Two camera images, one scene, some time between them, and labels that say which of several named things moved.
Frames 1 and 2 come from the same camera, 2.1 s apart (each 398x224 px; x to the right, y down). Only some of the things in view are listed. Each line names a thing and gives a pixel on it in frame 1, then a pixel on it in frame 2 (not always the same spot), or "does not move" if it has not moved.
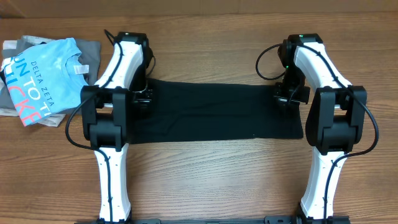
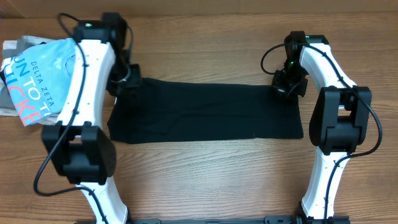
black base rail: [267, 219] does not move
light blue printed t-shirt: [45, 79] does not move
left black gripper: [143, 101] to [133, 81]
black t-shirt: [189, 111] does not move
